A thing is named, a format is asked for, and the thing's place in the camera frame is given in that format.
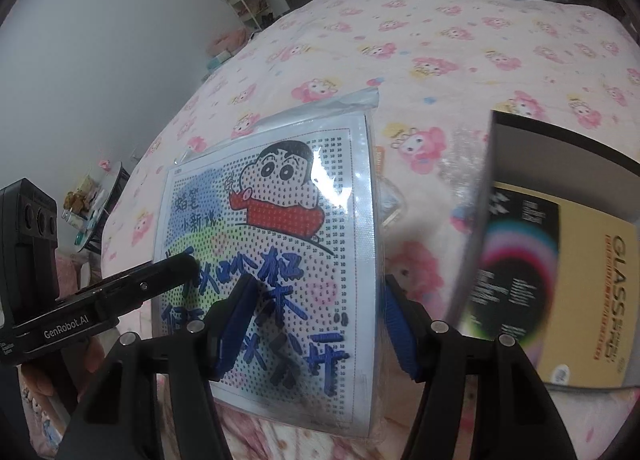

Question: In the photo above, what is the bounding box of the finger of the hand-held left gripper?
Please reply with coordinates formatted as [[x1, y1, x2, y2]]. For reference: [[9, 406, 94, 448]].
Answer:
[[57, 256, 198, 313]]

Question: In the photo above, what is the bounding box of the rainbow print flat packet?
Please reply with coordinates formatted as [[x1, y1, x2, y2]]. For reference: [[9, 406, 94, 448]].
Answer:
[[460, 183, 640, 388]]

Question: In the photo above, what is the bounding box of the white shelf rack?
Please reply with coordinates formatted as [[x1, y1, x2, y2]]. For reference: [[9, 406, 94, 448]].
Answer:
[[212, 0, 276, 34]]

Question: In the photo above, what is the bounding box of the black cardboard box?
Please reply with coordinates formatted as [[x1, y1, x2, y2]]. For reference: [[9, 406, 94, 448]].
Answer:
[[442, 110, 640, 391]]

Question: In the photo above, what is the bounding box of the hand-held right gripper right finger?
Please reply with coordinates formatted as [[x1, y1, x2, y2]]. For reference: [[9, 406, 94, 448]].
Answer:
[[382, 273, 606, 460]]

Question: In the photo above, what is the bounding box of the pink cartoon print blanket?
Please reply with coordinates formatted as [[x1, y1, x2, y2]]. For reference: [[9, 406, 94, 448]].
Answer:
[[20, 0, 640, 460]]

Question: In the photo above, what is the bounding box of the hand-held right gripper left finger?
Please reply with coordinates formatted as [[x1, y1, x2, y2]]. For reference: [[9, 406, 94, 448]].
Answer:
[[57, 273, 261, 460]]

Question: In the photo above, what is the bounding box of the cartoon bead painting sheet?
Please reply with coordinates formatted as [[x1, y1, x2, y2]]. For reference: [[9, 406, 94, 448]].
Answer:
[[150, 88, 386, 438]]

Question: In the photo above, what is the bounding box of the pink bag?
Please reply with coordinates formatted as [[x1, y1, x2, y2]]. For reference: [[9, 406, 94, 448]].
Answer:
[[207, 30, 248, 57]]

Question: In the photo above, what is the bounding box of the small clear plastic packet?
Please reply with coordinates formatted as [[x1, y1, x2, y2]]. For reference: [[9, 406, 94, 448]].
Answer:
[[377, 175, 416, 231]]

